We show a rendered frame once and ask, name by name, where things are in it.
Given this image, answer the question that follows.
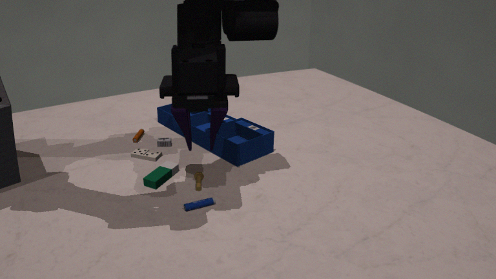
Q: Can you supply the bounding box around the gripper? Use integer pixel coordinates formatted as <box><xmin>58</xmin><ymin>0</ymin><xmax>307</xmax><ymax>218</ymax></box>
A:
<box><xmin>160</xmin><ymin>41</ymin><xmax>240</xmax><ymax>151</ymax></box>

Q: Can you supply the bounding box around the dark blue rack of bins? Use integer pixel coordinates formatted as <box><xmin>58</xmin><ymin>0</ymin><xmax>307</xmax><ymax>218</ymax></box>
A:
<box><xmin>157</xmin><ymin>104</ymin><xmax>274</xmax><ymax>167</ymax></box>

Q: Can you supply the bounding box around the white domino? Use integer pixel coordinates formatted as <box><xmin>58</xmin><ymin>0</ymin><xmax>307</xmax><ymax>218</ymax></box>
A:
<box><xmin>130</xmin><ymin>148</ymin><xmax>162</xmax><ymax>161</ymax></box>

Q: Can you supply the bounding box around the orange cylinder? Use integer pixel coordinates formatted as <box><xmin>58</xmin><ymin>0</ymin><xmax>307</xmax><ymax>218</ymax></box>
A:
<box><xmin>132</xmin><ymin>129</ymin><xmax>144</xmax><ymax>143</ymax></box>

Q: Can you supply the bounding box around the brass hex bolt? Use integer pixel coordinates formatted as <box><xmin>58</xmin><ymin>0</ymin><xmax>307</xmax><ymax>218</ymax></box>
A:
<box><xmin>194</xmin><ymin>172</ymin><xmax>204</xmax><ymax>191</ymax></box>

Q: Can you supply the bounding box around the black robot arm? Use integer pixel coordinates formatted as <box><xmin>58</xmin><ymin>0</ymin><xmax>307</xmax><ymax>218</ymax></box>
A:
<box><xmin>171</xmin><ymin>0</ymin><xmax>279</xmax><ymax>112</ymax></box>

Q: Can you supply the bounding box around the dark blue cylinder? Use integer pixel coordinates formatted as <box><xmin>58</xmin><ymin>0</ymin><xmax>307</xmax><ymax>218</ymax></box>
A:
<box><xmin>183</xmin><ymin>197</ymin><xmax>216</xmax><ymax>211</ymax></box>

